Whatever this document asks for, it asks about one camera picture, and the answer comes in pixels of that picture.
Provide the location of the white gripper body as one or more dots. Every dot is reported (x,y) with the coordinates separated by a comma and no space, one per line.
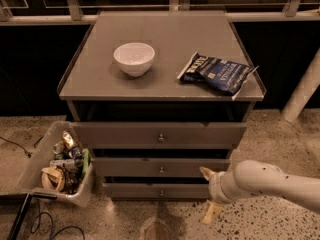
(215,188)

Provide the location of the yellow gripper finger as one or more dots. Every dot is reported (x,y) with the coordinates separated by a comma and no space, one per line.
(206,172)
(213,211)

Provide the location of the grey bottom drawer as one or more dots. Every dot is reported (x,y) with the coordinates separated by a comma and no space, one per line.
(156,191)

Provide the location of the grey drawer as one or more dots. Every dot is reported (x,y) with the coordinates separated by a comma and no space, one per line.
(159,135)
(156,191)
(156,167)

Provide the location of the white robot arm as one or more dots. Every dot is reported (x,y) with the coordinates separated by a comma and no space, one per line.
(250,179)

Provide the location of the grey drawer cabinet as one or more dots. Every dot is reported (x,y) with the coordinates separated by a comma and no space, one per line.
(97,90)

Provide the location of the grey middle drawer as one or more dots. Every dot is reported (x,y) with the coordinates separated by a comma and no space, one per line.
(156,167)

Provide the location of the grey top drawer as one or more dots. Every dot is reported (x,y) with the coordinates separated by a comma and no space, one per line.
(159,135)

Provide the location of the blue chip bag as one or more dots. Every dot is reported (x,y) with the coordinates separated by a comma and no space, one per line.
(224,76)

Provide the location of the green bottle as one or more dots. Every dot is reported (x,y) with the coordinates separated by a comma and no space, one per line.
(86,162)

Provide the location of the white ceramic bowl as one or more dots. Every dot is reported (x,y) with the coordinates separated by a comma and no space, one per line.
(135,58)

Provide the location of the white diagonal pillar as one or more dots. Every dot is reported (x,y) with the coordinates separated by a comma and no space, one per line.
(307,86)

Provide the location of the clear plastic bin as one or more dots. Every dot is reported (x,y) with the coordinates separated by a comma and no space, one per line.
(32,179)

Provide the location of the brown white can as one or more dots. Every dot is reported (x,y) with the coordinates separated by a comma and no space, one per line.
(71,145)

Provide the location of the silver can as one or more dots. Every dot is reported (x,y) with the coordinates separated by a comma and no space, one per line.
(58,148)

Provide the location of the tan crumpled bag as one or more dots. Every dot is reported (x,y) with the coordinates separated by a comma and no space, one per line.
(53,178)

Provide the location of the black metal bar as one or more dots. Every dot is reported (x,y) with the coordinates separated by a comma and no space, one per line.
(23,201)

